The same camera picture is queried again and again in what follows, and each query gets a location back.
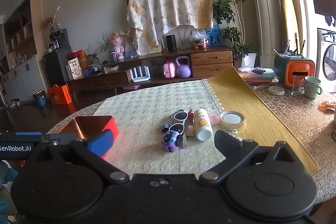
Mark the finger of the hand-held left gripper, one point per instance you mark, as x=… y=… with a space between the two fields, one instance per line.
x=57 y=138
x=29 y=133

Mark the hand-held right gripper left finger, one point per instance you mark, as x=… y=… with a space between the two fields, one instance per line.
x=101 y=144

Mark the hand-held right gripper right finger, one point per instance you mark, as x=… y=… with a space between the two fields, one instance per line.
x=225 y=142

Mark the red tin box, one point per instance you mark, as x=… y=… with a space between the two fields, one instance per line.
x=89 y=125

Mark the white bottle yellow label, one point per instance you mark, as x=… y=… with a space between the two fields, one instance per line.
x=203 y=127

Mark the cream egg-shaped object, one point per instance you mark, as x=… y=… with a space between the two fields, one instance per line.
x=190 y=130

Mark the small dark red object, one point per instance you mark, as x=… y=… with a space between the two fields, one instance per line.
x=190 y=113

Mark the white sunglasses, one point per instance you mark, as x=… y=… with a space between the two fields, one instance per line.
x=180 y=116

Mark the purple blue ball toy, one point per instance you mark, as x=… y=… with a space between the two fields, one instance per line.
x=170 y=138

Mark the person's left hand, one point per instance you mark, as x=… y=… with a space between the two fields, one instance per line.
x=8 y=175

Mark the pair of shoes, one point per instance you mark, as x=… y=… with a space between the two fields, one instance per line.
x=15 y=103

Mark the teal waste bin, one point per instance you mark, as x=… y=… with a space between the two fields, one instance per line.
x=40 y=99

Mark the orange gift box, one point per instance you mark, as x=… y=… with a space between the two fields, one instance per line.
x=59 y=95

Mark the yellow wood-grain table mat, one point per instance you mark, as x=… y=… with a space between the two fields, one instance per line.
x=252 y=98

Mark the grey base cabinets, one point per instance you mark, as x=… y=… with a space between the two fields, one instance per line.
x=23 y=77

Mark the flat pink box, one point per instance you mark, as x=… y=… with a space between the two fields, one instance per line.
x=131 y=87

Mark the printed snack box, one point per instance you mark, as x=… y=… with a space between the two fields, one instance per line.
x=74 y=69

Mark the black mini fridge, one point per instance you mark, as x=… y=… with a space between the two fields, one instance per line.
x=55 y=66

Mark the round white lid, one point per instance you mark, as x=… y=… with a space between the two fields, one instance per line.
x=276 y=90

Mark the small white box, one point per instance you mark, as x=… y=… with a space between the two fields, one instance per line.
x=111 y=69

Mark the white router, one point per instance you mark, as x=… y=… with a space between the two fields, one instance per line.
x=140 y=74

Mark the orange red box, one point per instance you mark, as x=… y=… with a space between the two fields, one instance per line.
x=82 y=60

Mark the purple kettlebell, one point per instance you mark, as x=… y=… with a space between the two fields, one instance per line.
x=183 y=70

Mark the white planter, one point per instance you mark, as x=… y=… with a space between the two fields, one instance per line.
x=248 y=60

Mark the wooden television cabinet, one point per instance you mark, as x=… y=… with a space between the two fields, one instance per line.
x=210 y=57

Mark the small potted green plant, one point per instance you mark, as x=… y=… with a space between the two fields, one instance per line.
x=92 y=57

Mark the potted orchid plant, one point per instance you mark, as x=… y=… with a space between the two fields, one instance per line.
x=113 y=56

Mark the clear drinking glass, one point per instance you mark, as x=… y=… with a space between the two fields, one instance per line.
x=297 y=85

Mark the pink toy case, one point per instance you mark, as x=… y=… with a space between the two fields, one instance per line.
x=168 y=70

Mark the black coffee machine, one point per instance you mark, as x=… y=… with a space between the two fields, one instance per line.
x=59 y=39

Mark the pink doll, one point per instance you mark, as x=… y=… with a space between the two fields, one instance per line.
x=118 y=45

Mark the pastel printed board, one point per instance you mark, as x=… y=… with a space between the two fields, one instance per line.
x=129 y=47

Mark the pale green mug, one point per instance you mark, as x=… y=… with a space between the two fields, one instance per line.
x=311 y=87

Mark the green orange utensil holder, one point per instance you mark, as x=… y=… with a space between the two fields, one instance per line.
x=296 y=66

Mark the blue picture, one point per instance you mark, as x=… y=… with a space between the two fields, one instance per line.
x=215 y=36

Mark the clear plastic bag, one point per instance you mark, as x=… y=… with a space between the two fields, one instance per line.
x=199 y=37

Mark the orange wrapper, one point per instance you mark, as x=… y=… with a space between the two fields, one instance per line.
x=328 y=106

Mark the vase with dried flowers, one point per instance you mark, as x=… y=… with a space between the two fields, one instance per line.
x=52 y=26

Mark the small figurine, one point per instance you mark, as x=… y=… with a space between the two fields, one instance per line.
x=59 y=26

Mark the black cylinder speaker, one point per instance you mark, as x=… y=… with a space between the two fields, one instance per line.
x=171 y=43

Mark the white fan-shaped ornament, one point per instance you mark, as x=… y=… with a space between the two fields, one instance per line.
x=183 y=29

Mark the white washing machine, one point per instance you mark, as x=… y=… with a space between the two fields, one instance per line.
x=329 y=61

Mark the standing air conditioner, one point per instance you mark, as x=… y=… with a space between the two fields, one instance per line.
x=262 y=3

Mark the yellow curtain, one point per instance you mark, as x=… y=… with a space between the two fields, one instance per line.
x=286 y=8

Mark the floral cloth cover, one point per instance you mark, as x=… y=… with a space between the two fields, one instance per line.
x=168 y=3

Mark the wooden wall shelving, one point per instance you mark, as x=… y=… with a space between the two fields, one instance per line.
x=35 y=29

